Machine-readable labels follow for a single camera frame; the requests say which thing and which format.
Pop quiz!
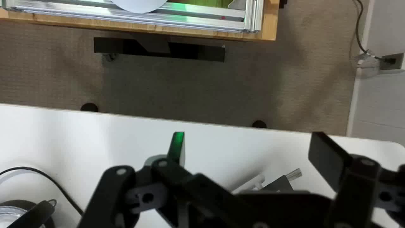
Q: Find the black kettle power cable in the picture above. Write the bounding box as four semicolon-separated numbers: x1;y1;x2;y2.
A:
0;165;84;215

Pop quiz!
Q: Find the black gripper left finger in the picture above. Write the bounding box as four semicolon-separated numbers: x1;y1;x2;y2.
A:
75;130;187;228

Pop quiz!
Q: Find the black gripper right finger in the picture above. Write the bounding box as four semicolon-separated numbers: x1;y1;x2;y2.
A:
307;131;405;228

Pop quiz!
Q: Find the wooden bench with metal rails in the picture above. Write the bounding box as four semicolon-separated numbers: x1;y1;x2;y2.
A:
0;0;280;41

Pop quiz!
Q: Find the wall outlet with plug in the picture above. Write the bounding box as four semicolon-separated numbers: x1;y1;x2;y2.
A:
354;0;405;72

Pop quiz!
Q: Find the glass electric kettle black handle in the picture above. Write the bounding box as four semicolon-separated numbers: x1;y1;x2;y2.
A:
0;198;56;228

